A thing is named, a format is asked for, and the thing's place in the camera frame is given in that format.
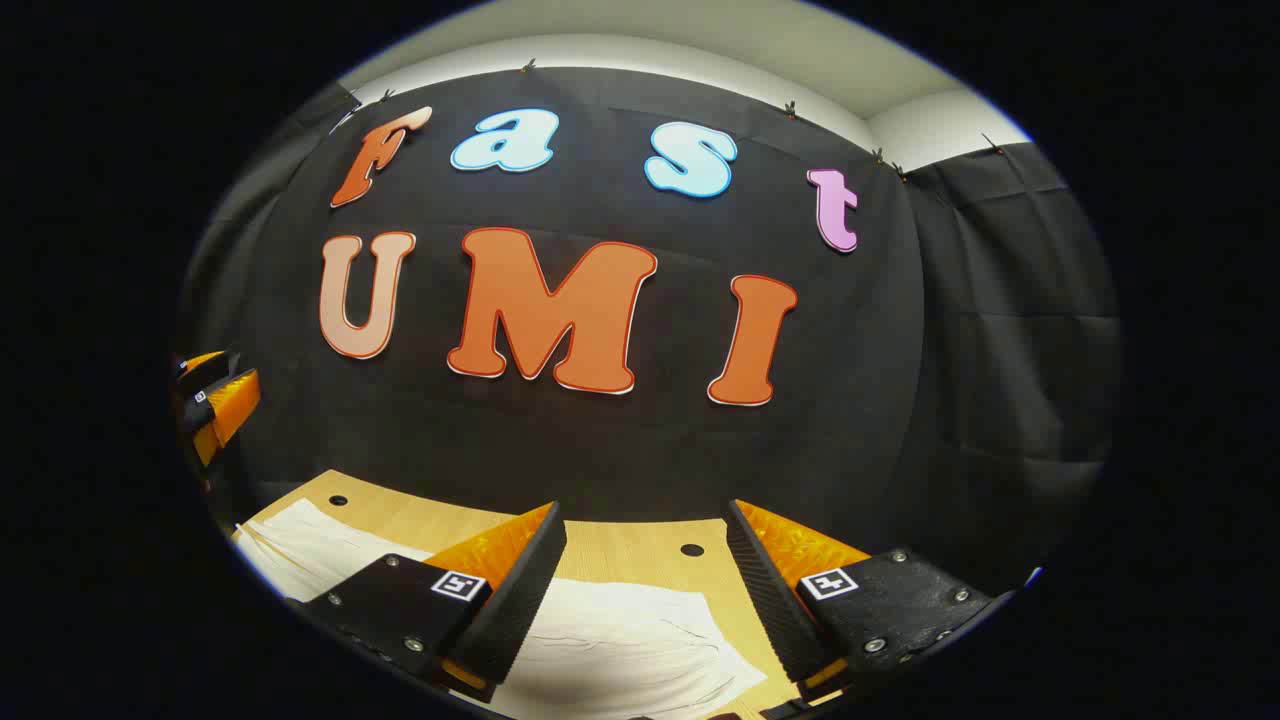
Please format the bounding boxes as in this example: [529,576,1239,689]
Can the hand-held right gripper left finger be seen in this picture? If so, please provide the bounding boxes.
[300,500,567,704]

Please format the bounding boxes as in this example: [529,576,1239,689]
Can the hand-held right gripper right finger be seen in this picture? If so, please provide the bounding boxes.
[724,499,993,706]

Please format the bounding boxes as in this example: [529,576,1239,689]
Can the white jeans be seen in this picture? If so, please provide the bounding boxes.
[235,498,769,720]

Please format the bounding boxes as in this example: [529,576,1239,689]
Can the black backdrop cloth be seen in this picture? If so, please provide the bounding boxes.
[180,65,1119,601]

